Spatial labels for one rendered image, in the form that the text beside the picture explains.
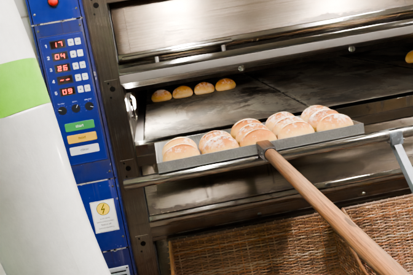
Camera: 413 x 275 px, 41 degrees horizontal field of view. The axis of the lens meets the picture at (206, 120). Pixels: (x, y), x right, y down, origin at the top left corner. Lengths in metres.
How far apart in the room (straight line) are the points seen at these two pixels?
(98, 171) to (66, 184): 1.25
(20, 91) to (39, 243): 0.14
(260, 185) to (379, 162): 0.41
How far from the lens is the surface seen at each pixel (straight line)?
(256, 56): 1.64
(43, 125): 0.53
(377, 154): 1.96
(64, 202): 0.54
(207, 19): 1.77
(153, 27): 1.76
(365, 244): 0.82
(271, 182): 1.86
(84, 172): 1.80
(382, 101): 1.93
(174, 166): 1.43
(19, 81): 0.53
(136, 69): 1.62
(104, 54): 1.77
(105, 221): 1.84
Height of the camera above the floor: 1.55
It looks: 11 degrees down
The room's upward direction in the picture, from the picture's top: 10 degrees counter-clockwise
